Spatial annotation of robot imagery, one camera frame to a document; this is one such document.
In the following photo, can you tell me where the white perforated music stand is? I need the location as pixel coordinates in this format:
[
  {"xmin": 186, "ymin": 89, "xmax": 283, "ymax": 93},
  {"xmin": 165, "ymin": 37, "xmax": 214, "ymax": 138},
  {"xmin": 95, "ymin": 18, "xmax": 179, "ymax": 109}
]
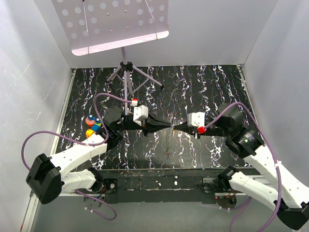
[{"xmin": 51, "ymin": 0, "xmax": 169, "ymax": 114}]

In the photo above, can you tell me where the orange blue toy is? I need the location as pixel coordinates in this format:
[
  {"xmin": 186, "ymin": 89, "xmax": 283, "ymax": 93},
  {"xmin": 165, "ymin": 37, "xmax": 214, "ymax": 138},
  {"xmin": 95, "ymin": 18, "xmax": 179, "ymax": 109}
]
[{"xmin": 85, "ymin": 114, "xmax": 101, "ymax": 128}]

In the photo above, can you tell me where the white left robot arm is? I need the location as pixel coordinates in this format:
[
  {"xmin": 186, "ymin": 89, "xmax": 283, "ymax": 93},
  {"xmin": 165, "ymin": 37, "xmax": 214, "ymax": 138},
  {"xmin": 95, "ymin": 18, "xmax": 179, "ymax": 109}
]
[{"xmin": 26, "ymin": 105, "xmax": 171, "ymax": 204}]

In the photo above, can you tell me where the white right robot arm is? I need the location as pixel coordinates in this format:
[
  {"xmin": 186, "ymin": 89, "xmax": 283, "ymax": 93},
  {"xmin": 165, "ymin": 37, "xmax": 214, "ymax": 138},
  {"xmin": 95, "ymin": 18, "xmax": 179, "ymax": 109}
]
[{"xmin": 174, "ymin": 102, "xmax": 309, "ymax": 231}]

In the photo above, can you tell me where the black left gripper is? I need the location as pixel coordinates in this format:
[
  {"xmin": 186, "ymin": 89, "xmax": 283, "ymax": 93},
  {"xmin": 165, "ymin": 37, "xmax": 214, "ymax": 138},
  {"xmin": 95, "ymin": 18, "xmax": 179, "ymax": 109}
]
[{"xmin": 115, "ymin": 109, "xmax": 171, "ymax": 136}]

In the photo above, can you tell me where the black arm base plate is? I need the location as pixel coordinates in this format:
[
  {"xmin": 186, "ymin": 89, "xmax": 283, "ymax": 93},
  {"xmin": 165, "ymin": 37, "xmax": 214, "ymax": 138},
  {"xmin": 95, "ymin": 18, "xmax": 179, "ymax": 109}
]
[{"xmin": 82, "ymin": 166, "xmax": 244, "ymax": 205}]

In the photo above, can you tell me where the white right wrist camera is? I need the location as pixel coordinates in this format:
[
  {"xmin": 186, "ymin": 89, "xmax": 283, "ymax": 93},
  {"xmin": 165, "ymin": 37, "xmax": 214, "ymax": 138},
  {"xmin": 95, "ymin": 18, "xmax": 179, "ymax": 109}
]
[{"xmin": 187, "ymin": 112, "xmax": 206, "ymax": 134}]

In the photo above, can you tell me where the yellow blue toy block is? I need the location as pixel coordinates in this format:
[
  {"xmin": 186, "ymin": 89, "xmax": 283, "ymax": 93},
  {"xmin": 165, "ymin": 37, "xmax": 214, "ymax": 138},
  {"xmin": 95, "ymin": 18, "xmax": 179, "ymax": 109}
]
[{"xmin": 85, "ymin": 123, "xmax": 101, "ymax": 138}]

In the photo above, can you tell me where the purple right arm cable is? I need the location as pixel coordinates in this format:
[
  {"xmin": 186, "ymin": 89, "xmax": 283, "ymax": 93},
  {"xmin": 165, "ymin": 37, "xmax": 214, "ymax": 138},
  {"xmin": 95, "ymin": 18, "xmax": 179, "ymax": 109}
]
[{"xmin": 205, "ymin": 101, "xmax": 282, "ymax": 232}]

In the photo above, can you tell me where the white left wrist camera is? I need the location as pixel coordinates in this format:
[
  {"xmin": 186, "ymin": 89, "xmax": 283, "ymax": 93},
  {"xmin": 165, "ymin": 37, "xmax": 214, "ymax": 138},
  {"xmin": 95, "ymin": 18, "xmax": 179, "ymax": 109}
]
[{"xmin": 131, "ymin": 99, "xmax": 149, "ymax": 126}]

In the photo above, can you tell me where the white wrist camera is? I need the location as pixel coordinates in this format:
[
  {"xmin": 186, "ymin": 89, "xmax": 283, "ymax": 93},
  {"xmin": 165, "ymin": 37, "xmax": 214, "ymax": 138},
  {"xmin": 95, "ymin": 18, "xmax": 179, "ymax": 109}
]
[
  {"xmin": 131, "ymin": 99, "xmax": 149, "ymax": 126},
  {"xmin": 187, "ymin": 112, "xmax": 206, "ymax": 134}
]

